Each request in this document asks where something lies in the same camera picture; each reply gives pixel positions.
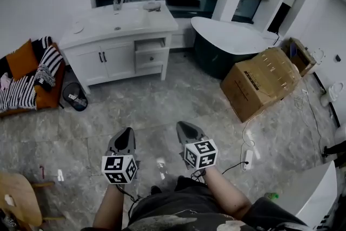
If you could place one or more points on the white ceramic fixture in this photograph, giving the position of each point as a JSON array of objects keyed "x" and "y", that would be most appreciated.
[
  {"x": 341, "y": 134},
  {"x": 333, "y": 92}
]

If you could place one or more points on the white soap dish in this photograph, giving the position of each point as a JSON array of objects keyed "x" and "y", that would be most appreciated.
[{"x": 150, "y": 5}]

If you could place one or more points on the pink cloth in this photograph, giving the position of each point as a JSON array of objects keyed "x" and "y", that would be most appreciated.
[{"x": 4, "y": 81}]

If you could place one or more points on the black mesh wastebasket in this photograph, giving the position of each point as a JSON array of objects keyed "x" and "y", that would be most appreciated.
[{"x": 74, "y": 97}]

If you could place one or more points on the white drawer with black knob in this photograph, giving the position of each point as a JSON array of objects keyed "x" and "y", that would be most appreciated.
[{"x": 151, "y": 55}]

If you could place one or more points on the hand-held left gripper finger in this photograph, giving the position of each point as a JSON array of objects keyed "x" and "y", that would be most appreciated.
[
  {"x": 133, "y": 143},
  {"x": 113, "y": 143}
]

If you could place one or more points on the orange cushion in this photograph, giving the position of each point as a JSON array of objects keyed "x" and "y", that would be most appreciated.
[{"x": 21, "y": 60}]

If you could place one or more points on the green bottle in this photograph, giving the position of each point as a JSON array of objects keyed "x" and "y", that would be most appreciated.
[{"x": 271, "y": 195}]

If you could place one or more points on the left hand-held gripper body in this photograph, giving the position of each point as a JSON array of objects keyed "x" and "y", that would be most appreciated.
[{"x": 119, "y": 167}]

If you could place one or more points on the white and dark bathtub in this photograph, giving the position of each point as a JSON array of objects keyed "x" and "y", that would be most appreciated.
[{"x": 229, "y": 35}]

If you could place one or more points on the small red tool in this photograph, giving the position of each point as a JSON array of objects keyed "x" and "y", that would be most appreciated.
[{"x": 42, "y": 171}]

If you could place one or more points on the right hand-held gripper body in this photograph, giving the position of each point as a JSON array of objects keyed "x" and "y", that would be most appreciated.
[{"x": 201, "y": 154}]

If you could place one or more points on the person's black shirt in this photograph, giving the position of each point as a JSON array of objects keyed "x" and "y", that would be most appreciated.
[{"x": 194, "y": 213}]

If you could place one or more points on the orange sofa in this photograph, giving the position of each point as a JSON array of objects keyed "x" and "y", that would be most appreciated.
[{"x": 48, "y": 94}]

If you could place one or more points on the white cabinet door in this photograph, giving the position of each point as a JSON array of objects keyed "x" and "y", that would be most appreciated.
[
  {"x": 120, "y": 59},
  {"x": 89, "y": 65}
]

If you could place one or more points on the white power strip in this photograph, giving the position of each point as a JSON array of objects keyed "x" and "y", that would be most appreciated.
[{"x": 247, "y": 159}]

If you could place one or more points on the round white lid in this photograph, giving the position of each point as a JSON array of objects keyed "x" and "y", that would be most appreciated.
[{"x": 77, "y": 27}]

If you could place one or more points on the black knitted cushion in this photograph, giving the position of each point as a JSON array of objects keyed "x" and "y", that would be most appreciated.
[{"x": 40, "y": 46}]

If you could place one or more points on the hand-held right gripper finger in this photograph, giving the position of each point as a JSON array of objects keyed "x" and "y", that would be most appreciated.
[
  {"x": 196, "y": 134},
  {"x": 181, "y": 135}
]

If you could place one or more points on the person's left forearm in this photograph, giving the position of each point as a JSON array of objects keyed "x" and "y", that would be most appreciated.
[{"x": 109, "y": 205}]

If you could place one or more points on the black floor device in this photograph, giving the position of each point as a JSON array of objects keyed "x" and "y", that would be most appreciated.
[{"x": 336, "y": 148}]

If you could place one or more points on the small cardboard box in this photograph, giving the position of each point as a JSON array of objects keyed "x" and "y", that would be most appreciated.
[{"x": 302, "y": 56}]

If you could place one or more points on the white vanity cabinet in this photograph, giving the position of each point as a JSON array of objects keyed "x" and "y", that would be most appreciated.
[{"x": 81, "y": 62}]

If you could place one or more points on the white low cabinet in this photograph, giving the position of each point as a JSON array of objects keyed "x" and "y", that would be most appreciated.
[{"x": 313, "y": 192}]

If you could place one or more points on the person's left leg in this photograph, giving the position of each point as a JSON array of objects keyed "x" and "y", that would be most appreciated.
[{"x": 156, "y": 190}]

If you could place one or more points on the black wall switch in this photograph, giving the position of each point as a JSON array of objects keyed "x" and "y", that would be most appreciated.
[{"x": 337, "y": 57}]

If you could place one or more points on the person's right forearm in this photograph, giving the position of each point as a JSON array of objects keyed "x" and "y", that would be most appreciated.
[{"x": 227, "y": 192}]

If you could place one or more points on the wooden chair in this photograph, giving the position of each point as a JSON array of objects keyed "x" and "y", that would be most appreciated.
[{"x": 19, "y": 197}]

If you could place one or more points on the large cardboard box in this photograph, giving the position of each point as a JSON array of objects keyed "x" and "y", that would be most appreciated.
[{"x": 259, "y": 81}]

